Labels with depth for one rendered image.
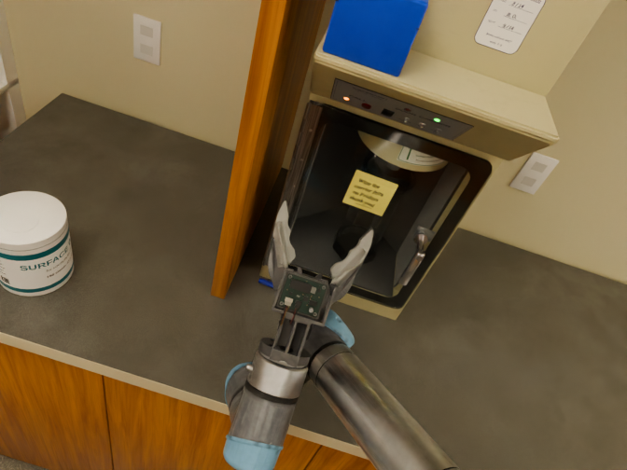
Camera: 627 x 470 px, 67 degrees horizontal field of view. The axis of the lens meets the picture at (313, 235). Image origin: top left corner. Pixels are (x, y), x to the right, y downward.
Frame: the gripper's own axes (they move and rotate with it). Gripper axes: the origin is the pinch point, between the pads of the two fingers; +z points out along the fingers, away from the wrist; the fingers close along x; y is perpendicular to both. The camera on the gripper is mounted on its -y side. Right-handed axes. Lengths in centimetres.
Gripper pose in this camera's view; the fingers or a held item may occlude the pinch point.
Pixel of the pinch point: (327, 217)
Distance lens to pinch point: 67.2
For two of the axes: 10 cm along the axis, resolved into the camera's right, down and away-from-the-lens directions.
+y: 0.4, -0.1, -10.0
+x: -9.5, -3.1, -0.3
